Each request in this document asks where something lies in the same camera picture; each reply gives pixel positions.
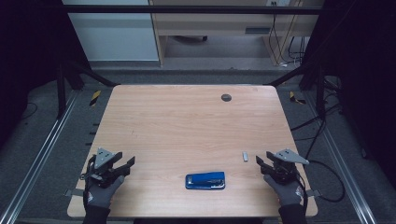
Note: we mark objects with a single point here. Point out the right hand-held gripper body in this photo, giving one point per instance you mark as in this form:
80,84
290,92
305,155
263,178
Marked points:
288,169

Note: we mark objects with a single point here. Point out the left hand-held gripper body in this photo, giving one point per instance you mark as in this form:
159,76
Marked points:
102,157

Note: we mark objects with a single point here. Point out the blue stapler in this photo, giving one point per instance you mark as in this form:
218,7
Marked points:
205,181

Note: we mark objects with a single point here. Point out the person's right hand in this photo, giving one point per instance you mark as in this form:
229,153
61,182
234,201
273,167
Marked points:
289,194

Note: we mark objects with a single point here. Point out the person's left hand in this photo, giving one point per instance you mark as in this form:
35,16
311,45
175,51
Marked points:
100,196

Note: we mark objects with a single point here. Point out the silver staple strip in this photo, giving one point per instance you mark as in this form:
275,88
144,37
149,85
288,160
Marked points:
245,156

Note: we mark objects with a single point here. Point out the yellow black tape strip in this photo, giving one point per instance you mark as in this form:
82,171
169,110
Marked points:
295,98
95,98

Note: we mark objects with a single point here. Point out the grey round table grommet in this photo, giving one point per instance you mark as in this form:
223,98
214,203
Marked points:
226,97

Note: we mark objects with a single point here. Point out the white cabinet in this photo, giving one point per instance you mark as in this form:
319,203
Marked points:
115,37

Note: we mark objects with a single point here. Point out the dark curtain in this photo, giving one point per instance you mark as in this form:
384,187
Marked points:
28,62
367,77

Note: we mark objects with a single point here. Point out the grey table bracket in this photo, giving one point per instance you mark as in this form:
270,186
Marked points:
314,193
73,193

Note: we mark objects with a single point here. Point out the aluminium floor rail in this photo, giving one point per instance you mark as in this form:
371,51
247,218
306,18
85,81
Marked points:
345,174
40,155

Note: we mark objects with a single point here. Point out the black frame leg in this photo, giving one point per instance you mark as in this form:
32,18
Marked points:
320,93
61,93

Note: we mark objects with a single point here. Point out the black horizontal frame bar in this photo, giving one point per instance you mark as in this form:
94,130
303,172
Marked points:
186,9

